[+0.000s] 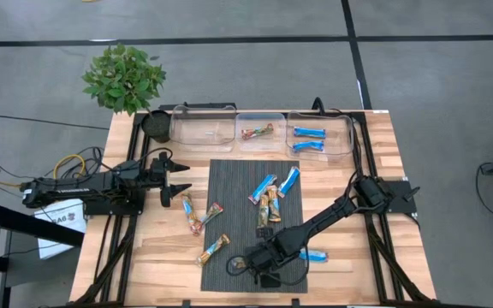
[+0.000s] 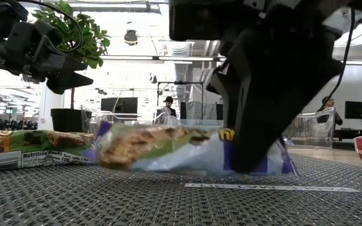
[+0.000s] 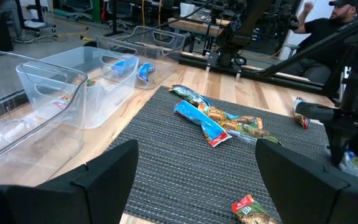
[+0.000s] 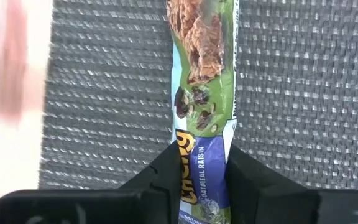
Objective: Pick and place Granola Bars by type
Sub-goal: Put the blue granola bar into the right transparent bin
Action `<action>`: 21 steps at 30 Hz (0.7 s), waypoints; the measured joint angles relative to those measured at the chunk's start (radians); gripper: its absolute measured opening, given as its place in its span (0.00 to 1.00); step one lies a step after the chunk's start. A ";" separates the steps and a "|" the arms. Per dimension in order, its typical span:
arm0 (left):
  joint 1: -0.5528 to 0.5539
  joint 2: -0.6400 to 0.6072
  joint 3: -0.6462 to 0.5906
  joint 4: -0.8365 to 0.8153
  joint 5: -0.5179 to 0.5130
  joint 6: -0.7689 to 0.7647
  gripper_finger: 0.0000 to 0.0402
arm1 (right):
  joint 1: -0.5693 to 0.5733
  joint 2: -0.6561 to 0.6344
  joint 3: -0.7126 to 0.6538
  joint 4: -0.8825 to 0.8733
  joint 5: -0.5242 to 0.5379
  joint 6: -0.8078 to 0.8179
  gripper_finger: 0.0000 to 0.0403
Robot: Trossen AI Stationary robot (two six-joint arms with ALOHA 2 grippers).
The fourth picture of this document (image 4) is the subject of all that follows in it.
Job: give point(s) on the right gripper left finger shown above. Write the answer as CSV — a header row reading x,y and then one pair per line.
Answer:
x,y
104,208

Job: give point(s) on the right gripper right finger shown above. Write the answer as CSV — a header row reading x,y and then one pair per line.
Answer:
x,y
291,208

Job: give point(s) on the oatmeal raisin granola bar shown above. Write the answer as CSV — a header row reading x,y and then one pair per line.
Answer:
x,y
204,77

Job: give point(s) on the dark grey woven placemat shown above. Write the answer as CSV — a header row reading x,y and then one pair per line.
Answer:
x,y
110,93

